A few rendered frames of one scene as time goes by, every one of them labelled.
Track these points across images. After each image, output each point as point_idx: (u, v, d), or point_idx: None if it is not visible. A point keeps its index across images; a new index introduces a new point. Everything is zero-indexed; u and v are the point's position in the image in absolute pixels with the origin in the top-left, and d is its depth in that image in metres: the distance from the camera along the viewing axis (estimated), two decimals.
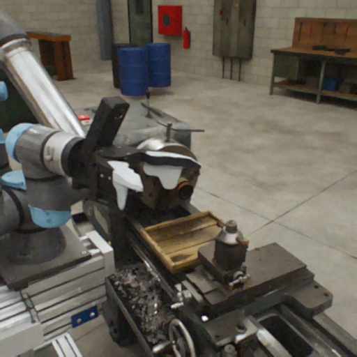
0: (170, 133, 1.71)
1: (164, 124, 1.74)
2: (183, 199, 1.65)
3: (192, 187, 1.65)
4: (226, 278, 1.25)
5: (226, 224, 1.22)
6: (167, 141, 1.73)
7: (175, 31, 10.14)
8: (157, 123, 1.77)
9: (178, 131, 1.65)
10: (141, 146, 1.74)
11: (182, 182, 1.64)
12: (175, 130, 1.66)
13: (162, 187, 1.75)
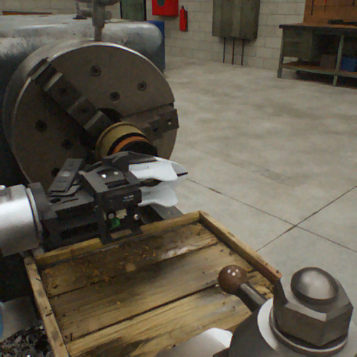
0: (102, 17, 0.68)
1: None
2: None
3: (155, 148, 0.62)
4: None
5: (282, 301, 0.19)
6: (96, 41, 0.70)
7: (170, 10, 9.11)
8: (77, 2, 0.75)
9: (116, 1, 0.63)
10: (33, 54, 0.72)
11: (125, 135, 0.62)
12: (109, 2, 0.64)
13: (88, 155, 0.73)
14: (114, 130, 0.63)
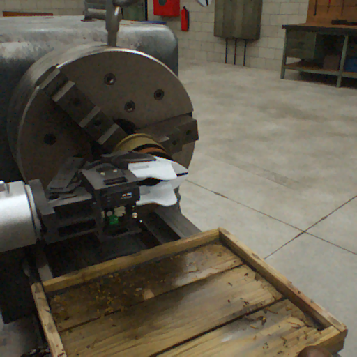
0: (116, 20, 0.62)
1: None
2: None
3: (173, 160, 0.56)
4: None
5: None
6: (110, 46, 0.64)
7: (171, 10, 9.05)
8: (88, 3, 0.69)
9: (133, 2, 0.57)
10: (41, 60, 0.66)
11: (140, 146, 0.56)
12: (126, 3, 0.58)
13: None
14: (127, 142, 0.57)
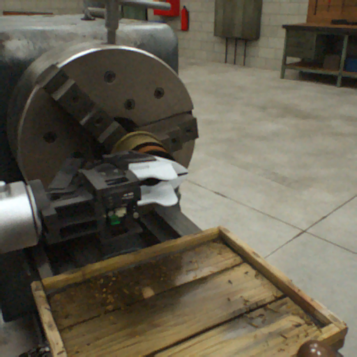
0: (105, 17, 0.62)
1: (140, 4, 0.64)
2: None
3: (173, 158, 0.56)
4: None
5: None
6: (107, 43, 0.65)
7: (171, 10, 9.05)
8: (164, 10, 0.67)
9: None
10: (41, 58, 0.66)
11: (140, 145, 0.56)
12: None
13: None
14: (127, 141, 0.57)
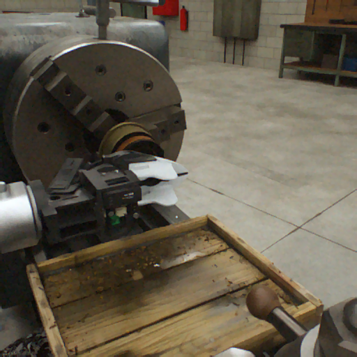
0: (96, 13, 0.66)
1: (129, 1, 0.67)
2: None
3: (160, 148, 0.59)
4: None
5: (335, 339, 0.17)
6: (98, 38, 0.68)
7: (171, 10, 9.08)
8: (153, 6, 0.70)
9: None
10: (35, 52, 0.69)
11: (129, 134, 0.59)
12: None
13: (92, 158, 0.70)
14: (117, 130, 0.60)
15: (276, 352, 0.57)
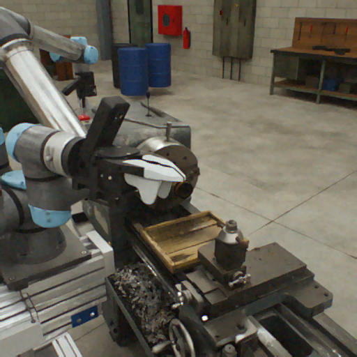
0: (166, 132, 1.71)
1: (178, 127, 1.72)
2: (183, 197, 1.65)
3: (192, 185, 1.65)
4: (226, 278, 1.25)
5: (226, 224, 1.22)
6: (166, 141, 1.73)
7: (175, 31, 10.13)
8: (187, 127, 1.75)
9: (153, 127, 1.67)
10: (141, 146, 1.74)
11: None
12: (157, 127, 1.69)
13: None
14: None
15: None
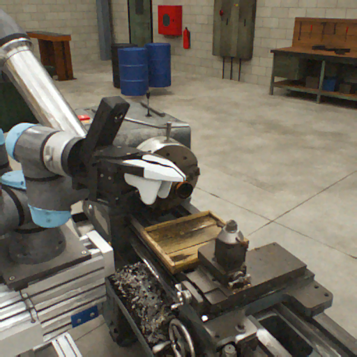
0: (166, 132, 1.71)
1: (178, 127, 1.72)
2: (183, 197, 1.65)
3: (192, 185, 1.65)
4: (226, 278, 1.25)
5: (226, 224, 1.22)
6: (166, 141, 1.73)
7: (175, 31, 10.13)
8: (187, 127, 1.75)
9: (153, 127, 1.67)
10: (141, 146, 1.74)
11: None
12: (157, 127, 1.68)
13: None
14: None
15: None
